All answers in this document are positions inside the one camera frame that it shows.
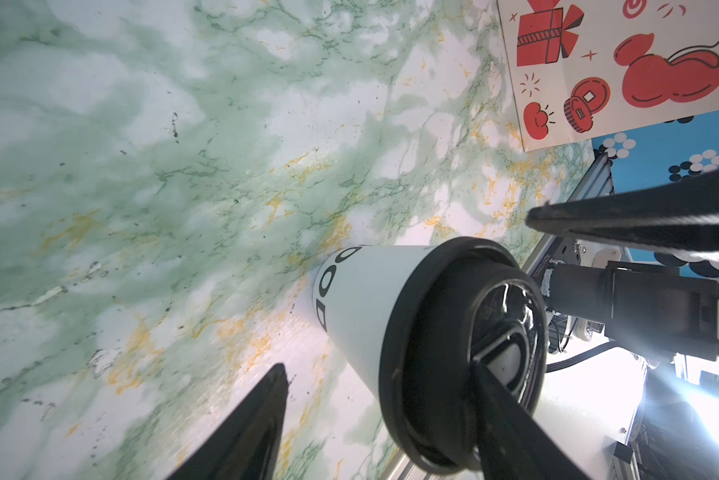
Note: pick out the black cup lid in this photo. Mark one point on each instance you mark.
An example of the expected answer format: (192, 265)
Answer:
(466, 298)

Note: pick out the white paper coffee cup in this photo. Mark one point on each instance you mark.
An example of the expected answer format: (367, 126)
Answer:
(353, 297)

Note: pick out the white red paper gift bag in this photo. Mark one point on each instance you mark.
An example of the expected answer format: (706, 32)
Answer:
(582, 69)

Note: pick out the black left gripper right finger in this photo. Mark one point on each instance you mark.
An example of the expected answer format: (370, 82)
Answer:
(511, 445)

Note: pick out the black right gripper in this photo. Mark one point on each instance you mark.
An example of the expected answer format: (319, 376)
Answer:
(647, 309)

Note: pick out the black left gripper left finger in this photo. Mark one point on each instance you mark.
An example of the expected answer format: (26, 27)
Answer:
(246, 445)

